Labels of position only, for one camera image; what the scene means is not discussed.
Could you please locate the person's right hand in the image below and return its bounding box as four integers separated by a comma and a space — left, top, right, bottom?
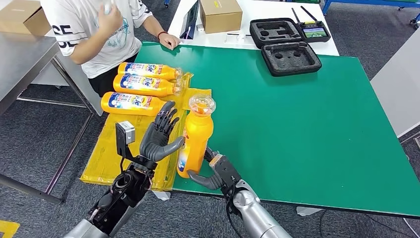
97, 1, 124, 34

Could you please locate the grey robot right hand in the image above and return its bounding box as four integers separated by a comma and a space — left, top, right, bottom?
187, 146, 227, 191

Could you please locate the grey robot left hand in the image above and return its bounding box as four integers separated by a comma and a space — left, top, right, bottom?
139, 101, 185, 162

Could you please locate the person's left hand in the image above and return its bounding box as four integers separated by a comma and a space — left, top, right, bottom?
158, 32, 181, 51

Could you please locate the orange detergent bottle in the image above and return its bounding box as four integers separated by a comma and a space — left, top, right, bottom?
117, 62, 183, 81
101, 91, 169, 117
112, 73, 184, 98
176, 94, 216, 179

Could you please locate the person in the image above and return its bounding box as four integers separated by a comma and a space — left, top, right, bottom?
40, 0, 181, 98

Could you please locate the dark tablet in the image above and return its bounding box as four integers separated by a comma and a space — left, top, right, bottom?
179, 0, 201, 40

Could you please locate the white table foot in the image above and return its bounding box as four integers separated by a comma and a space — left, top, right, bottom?
295, 206, 322, 217
151, 191, 171, 202

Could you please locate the yellow plastic film sheet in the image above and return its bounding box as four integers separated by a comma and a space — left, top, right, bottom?
80, 72, 213, 192

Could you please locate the cardboard box with yellow mark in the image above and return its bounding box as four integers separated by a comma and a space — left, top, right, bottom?
199, 0, 244, 35

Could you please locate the plain brown cardboard box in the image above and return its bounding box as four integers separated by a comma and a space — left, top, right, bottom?
0, 0, 52, 37

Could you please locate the steel table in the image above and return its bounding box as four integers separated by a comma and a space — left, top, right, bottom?
0, 32, 104, 206

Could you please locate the black foam-lined case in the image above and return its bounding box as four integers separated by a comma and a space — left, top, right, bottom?
249, 18, 322, 77

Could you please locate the black remote controller with screen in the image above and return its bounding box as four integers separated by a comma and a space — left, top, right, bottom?
291, 5, 331, 43

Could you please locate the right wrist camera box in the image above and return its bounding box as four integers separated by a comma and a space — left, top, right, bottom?
209, 155, 243, 188

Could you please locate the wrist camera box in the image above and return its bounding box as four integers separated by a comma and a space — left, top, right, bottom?
209, 155, 243, 188
115, 120, 136, 158

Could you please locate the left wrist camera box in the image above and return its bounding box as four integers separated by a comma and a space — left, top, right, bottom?
115, 120, 136, 158

